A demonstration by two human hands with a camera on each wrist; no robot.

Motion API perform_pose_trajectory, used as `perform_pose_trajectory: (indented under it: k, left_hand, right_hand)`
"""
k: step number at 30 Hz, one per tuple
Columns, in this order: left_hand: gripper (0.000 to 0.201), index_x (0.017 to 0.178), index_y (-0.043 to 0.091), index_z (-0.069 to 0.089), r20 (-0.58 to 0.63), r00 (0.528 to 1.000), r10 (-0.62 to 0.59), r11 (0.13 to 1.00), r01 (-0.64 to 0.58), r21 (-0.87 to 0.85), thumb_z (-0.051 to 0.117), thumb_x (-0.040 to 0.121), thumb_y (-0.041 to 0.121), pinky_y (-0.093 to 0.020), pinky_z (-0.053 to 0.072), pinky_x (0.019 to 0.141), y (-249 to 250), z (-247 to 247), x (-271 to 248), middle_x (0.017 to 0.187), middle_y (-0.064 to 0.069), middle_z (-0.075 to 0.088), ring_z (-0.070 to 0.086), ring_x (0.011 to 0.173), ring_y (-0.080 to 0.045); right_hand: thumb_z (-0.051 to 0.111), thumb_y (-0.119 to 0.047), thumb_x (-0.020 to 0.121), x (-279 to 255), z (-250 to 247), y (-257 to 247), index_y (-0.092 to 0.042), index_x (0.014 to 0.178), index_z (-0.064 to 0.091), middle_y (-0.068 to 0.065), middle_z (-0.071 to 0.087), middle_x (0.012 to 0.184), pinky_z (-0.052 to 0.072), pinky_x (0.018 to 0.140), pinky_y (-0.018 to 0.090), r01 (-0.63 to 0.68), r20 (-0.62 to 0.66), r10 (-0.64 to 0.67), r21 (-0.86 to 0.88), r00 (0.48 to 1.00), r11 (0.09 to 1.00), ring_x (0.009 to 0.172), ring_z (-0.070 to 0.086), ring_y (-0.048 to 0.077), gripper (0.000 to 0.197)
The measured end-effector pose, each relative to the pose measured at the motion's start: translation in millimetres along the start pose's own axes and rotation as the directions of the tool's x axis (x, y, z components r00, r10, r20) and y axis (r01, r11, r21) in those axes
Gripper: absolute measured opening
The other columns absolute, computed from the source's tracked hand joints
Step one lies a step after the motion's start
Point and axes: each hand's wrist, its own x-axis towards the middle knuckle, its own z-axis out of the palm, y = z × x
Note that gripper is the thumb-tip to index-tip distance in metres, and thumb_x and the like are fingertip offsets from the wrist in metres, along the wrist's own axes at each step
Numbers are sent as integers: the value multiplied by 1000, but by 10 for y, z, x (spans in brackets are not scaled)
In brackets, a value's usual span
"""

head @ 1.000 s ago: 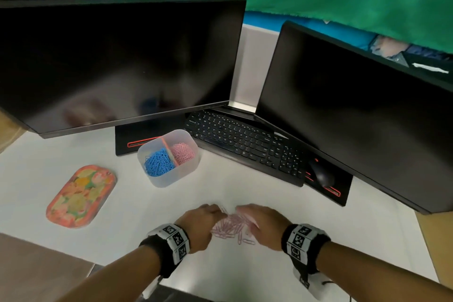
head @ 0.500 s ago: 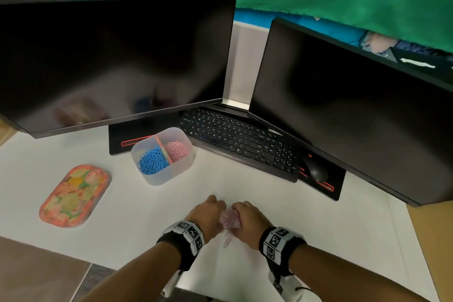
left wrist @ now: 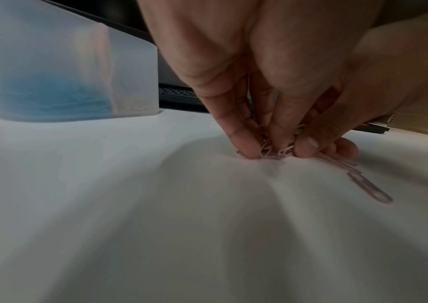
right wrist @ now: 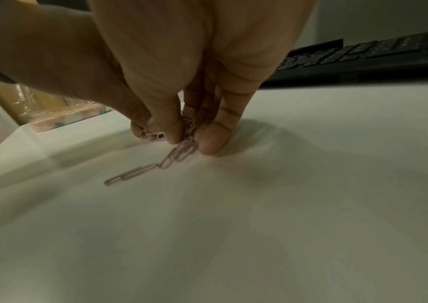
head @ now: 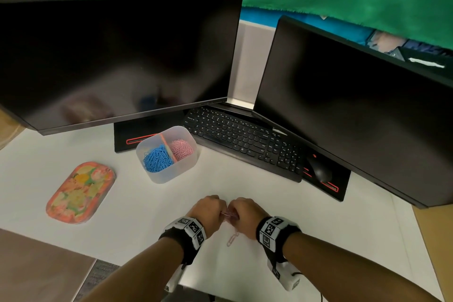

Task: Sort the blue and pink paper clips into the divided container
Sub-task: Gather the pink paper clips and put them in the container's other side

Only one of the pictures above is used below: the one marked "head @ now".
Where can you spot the translucent plastic divided container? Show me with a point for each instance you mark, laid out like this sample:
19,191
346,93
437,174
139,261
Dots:
180,172

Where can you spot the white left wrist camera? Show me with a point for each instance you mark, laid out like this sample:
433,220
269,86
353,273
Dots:
174,278

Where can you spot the wristband with marker tags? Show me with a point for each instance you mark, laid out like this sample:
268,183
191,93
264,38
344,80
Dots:
185,239
276,238

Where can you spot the left wristband with marker tags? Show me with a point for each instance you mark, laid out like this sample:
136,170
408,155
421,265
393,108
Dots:
185,239

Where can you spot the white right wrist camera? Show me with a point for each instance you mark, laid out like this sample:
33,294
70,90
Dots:
286,277

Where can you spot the black red-trimmed desk mat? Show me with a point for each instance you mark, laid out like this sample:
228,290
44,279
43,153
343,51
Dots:
134,133

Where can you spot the black computer monitor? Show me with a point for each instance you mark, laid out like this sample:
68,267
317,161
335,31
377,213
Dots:
354,107
116,61

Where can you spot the heap of sorted blue paperclips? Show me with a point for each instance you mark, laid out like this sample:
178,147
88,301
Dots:
157,159

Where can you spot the black keyboard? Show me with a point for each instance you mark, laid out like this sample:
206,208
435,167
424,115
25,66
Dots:
244,139

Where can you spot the right wristband with marker tags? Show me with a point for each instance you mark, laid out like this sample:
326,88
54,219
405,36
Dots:
276,238

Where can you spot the person's right forearm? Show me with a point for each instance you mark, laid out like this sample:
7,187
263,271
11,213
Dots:
354,270

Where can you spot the person's left forearm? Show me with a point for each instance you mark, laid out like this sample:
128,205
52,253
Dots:
134,273

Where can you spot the person's left hand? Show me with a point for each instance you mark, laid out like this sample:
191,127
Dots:
207,213

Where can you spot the black equipment white labels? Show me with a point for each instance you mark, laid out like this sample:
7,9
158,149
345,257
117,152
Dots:
428,63

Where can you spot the pile of blue pink paperclips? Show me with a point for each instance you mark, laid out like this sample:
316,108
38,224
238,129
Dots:
228,214

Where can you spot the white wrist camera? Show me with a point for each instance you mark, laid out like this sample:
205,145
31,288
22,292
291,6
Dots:
174,278
286,277

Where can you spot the person's right hand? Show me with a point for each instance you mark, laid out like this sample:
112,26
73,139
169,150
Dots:
249,217

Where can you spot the floral orange tin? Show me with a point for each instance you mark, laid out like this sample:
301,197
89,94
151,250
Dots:
80,192

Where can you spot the pink paper clips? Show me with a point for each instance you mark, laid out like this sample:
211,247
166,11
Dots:
181,150

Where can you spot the blue partition panel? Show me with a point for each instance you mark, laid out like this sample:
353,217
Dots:
290,22

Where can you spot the black computer mouse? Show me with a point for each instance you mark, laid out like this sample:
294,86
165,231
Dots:
319,169

